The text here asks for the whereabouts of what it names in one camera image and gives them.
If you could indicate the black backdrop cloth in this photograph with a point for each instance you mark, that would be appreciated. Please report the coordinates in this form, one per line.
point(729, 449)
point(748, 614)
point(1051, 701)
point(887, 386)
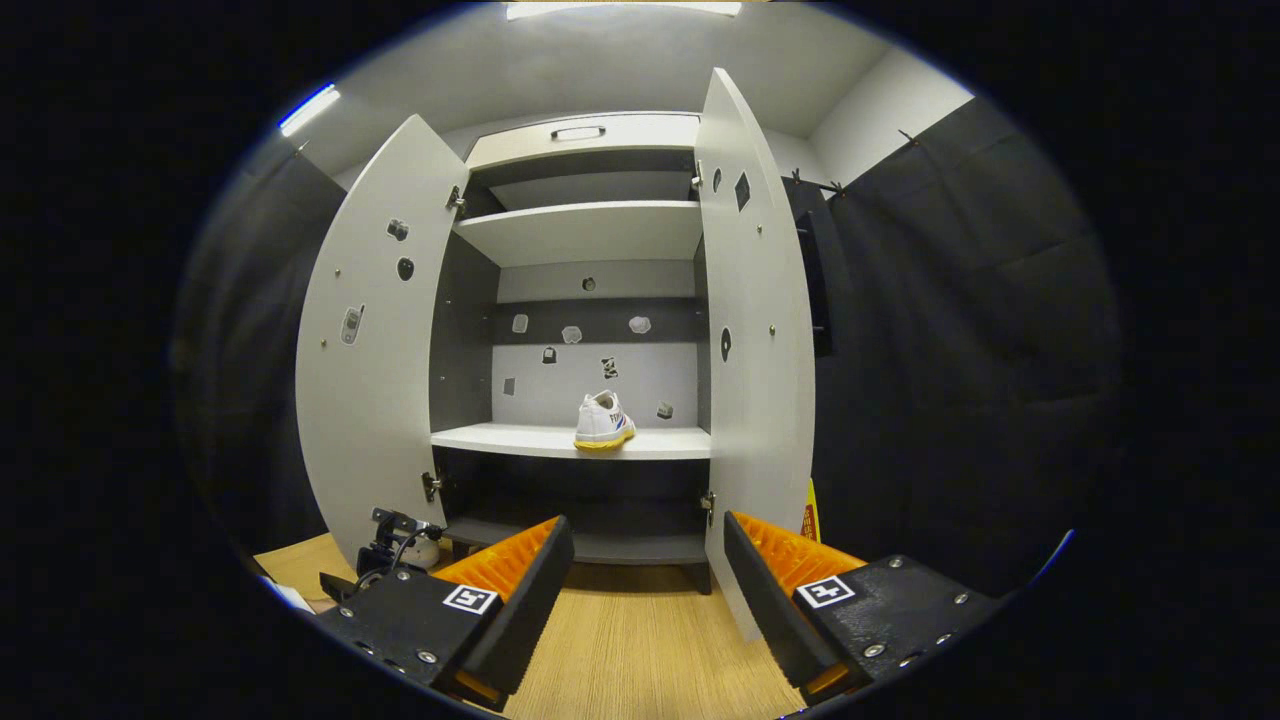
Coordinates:
point(950, 350)

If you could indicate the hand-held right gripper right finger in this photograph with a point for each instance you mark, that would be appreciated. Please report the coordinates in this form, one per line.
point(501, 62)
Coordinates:
point(765, 610)

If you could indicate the white shoe yellow sole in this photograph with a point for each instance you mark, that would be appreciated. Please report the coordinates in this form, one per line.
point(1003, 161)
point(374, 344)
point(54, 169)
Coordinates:
point(603, 422)

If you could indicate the white shoe cabinet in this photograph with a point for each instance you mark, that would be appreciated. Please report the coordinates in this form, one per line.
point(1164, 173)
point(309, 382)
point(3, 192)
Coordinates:
point(590, 230)

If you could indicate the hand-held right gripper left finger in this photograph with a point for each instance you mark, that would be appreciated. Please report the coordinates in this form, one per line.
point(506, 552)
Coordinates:
point(530, 600)

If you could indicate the white cabinet door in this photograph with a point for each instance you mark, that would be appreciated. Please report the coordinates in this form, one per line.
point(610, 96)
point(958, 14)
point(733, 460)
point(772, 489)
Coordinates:
point(760, 400)
point(375, 400)

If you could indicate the long ceiling light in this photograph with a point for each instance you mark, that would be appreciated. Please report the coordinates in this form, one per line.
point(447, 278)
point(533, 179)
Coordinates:
point(620, 8)

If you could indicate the white round object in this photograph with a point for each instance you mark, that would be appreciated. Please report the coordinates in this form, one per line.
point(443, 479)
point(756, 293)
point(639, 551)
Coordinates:
point(424, 555)

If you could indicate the small ceiling light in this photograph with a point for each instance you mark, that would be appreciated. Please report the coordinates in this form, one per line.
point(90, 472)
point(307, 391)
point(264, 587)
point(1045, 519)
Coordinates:
point(308, 110)

